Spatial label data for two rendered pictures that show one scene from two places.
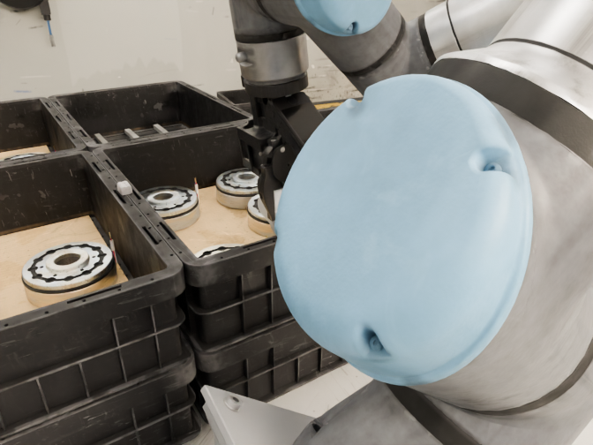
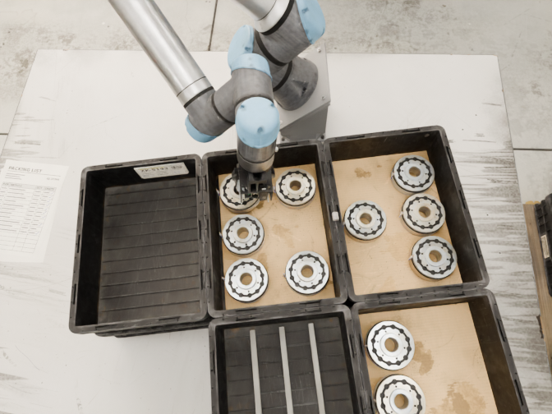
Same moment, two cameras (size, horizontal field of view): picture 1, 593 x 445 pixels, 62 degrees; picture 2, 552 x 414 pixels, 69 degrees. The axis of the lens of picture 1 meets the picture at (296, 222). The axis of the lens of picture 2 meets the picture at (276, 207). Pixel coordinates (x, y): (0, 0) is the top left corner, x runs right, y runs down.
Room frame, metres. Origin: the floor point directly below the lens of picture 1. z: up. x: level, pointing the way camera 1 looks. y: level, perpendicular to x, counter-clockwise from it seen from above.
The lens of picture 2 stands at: (0.87, 0.27, 1.79)
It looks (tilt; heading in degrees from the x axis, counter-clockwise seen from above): 69 degrees down; 215
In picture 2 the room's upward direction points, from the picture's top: 9 degrees counter-clockwise
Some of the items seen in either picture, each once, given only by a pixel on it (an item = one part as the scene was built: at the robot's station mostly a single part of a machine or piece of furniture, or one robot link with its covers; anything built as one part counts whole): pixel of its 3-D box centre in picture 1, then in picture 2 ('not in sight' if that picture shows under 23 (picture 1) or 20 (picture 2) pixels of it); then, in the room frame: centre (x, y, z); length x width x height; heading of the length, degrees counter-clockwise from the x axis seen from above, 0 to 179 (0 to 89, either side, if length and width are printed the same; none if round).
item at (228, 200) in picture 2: not in sight; (239, 190); (0.58, -0.04, 0.88); 0.10 x 0.10 x 0.01
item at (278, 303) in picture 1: (239, 211); (270, 230); (0.63, 0.08, 0.87); 0.40 x 0.30 x 0.11; 33
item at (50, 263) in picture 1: (67, 260); (365, 218); (0.51, 0.27, 0.86); 0.05 x 0.05 x 0.01
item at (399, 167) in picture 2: not in sight; (413, 172); (0.34, 0.34, 0.86); 0.10 x 0.10 x 0.01
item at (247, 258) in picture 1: (237, 177); (269, 223); (0.63, 0.08, 0.92); 0.40 x 0.30 x 0.02; 33
